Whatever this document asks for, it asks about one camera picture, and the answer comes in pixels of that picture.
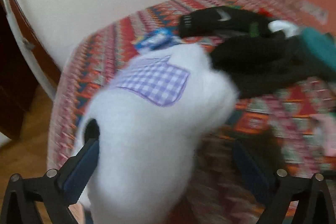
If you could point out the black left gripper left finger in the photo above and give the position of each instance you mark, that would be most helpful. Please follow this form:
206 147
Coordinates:
56 189

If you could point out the white round container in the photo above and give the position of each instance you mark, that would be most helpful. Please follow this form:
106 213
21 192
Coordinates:
288 28

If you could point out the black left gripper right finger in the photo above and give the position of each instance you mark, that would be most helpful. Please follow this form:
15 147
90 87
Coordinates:
278 189

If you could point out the white sock purple gingham patch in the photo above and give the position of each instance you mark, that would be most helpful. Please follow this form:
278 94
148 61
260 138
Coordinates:
151 118

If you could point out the black Nike sock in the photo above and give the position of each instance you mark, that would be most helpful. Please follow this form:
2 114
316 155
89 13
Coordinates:
210 21

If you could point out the colourful patterned tablecloth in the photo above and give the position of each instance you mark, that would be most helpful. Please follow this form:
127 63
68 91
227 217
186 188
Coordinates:
216 194

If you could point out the brown wooden door frame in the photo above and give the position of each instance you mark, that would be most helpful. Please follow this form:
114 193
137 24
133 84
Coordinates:
37 58

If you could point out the black cloth pile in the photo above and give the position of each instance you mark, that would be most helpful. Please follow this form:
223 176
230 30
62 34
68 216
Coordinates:
260 66

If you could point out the blue white small packet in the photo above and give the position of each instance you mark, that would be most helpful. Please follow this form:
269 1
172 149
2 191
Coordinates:
156 40

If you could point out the teal bottle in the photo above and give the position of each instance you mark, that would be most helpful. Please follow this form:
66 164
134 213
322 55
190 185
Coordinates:
319 51

